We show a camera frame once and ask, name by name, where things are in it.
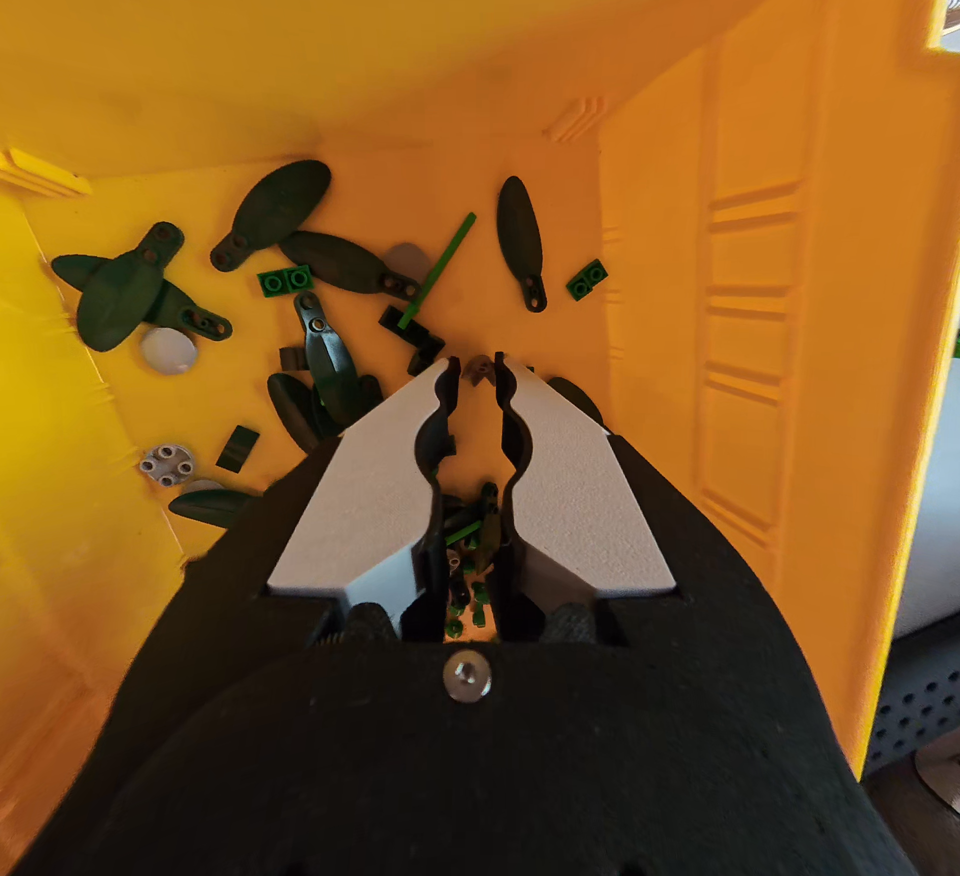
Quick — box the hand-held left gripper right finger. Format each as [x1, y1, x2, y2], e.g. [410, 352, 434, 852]
[493, 353, 676, 642]

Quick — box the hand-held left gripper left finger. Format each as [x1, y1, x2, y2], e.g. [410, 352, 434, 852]
[268, 357, 460, 642]

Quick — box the pile of brick pieces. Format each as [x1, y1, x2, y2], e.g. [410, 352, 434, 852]
[51, 158, 610, 641]

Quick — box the yellow plastic bin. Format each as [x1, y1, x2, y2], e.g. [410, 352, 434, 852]
[0, 0, 960, 876]

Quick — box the black perforated panel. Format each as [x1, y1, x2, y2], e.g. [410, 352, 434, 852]
[862, 636, 960, 776]

